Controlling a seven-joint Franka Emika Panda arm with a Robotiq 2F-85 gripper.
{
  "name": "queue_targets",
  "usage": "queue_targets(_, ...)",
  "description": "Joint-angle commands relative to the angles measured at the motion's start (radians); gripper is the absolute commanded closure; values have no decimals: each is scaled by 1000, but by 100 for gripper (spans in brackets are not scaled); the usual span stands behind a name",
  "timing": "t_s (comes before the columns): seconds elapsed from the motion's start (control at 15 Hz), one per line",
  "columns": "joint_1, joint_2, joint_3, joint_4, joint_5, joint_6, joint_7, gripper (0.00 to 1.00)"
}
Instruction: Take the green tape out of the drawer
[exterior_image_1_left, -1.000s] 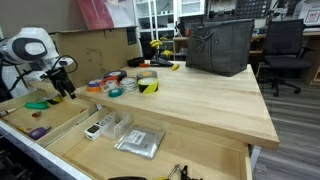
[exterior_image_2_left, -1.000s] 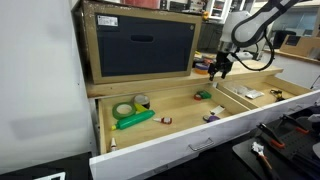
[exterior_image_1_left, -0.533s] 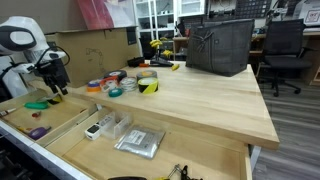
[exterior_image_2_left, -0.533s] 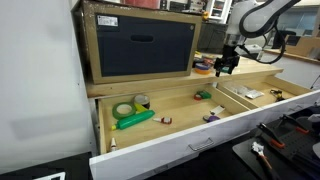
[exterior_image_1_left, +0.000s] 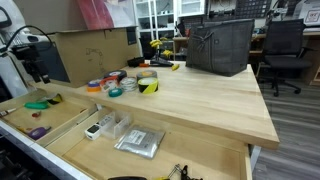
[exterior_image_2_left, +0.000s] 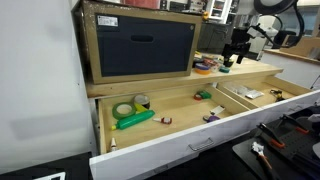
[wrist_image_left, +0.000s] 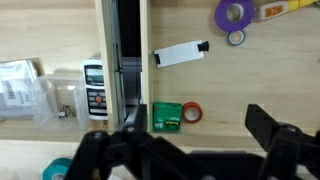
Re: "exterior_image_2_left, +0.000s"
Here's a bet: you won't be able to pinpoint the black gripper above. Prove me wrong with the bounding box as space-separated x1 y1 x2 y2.
221 28 253 65

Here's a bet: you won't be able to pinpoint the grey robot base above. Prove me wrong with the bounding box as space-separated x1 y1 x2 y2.
306 104 320 161

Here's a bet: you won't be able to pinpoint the yellow black hazard tape roll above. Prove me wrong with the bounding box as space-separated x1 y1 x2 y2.
218 57 235 69

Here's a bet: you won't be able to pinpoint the clear Scotch packing tape roll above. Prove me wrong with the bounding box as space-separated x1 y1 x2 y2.
209 59 223 73

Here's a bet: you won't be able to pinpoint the purple orange tape roll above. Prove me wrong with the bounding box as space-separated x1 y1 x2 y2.
194 63 212 76

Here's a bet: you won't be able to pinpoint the green Scotch tape box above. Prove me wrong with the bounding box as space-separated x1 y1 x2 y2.
198 90 212 100

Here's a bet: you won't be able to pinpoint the white drawer with wood interior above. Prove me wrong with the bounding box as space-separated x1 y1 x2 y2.
89 74 320 180

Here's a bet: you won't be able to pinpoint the large light green tape roll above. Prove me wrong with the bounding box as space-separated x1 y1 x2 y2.
111 101 137 121

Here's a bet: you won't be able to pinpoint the silver foil bag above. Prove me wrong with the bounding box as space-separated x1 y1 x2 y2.
244 89 265 100

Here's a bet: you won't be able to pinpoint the white shelf unit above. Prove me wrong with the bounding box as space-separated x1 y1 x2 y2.
204 0 256 33

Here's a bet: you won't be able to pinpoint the white counter with wood top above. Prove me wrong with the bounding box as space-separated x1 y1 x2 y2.
259 48 320 89

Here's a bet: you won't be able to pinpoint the white tag with black ends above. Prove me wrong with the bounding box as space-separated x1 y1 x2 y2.
209 105 226 116

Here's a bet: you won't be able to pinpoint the yellow black pliers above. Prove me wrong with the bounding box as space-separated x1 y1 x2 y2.
269 88 286 103

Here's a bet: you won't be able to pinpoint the flat cardboard box with label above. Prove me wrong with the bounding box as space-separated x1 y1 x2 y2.
279 34 320 59

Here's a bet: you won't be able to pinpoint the black clamp orange tips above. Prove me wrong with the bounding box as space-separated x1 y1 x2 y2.
256 122 286 150
279 113 310 135

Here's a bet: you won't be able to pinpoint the cardboard box with black panel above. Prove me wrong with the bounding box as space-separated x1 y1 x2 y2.
79 0 203 85

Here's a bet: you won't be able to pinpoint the small red white glue tube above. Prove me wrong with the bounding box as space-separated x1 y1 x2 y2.
153 116 173 126
109 137 118 153

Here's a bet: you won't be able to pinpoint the black work mat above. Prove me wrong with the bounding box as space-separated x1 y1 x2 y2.
232 109 320 180

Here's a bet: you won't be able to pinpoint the green glue bottle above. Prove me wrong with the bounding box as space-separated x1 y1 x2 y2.
110 109 156 131

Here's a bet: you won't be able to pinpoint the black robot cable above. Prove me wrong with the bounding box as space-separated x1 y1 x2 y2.
273 0 306 46

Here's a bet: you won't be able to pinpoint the scraper with orange handle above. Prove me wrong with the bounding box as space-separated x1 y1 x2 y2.
250 141 278 180

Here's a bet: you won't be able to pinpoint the metal drawer handle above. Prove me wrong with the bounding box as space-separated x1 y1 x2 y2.
188 138 215 152

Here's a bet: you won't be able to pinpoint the silver duct tape roll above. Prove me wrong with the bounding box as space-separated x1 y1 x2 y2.
133 94 151 110

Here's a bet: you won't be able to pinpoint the white frame object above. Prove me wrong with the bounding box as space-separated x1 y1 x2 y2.
33 171 67 180

